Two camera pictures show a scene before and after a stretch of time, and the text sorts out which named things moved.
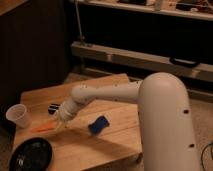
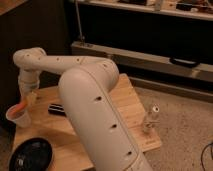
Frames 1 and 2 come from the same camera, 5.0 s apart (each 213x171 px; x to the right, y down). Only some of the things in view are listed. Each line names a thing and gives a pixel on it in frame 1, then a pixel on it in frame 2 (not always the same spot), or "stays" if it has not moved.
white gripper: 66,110 -> 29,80
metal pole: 79,23 stays
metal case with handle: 146,62 stays
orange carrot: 48,127 -> 16,108
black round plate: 34,154 stays
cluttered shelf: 192,9 stays
